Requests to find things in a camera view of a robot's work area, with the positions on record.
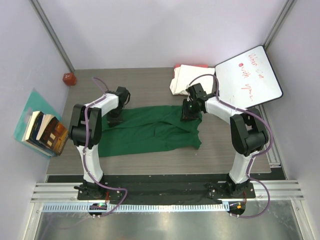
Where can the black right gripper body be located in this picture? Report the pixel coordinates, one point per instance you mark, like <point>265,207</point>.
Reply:
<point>189,110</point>

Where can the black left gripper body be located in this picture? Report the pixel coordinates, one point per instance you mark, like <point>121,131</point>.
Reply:
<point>115,116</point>

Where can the green t shirt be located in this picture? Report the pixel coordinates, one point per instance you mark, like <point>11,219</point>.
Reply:
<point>147,130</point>

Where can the white dry-erase board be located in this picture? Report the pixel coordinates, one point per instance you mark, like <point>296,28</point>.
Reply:
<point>248,79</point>

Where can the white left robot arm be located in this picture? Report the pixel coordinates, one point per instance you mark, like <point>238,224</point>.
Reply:
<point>85,130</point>

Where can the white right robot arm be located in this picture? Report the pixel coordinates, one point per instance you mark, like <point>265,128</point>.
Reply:
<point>248,133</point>

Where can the stack of books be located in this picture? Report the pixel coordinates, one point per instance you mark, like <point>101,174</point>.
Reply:
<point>46,134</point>

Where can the folded white t shirt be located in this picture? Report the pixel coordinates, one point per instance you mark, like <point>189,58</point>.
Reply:
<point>205,81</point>

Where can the red cube block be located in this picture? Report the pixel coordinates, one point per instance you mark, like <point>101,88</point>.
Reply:
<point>69,79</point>

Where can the teal plastic folder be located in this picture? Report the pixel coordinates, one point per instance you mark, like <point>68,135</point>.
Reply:
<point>35,102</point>

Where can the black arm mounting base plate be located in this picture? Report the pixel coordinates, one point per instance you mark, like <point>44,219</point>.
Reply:
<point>167,189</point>

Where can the white slotted cable duct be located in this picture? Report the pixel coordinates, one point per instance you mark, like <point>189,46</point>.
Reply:
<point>99,207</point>

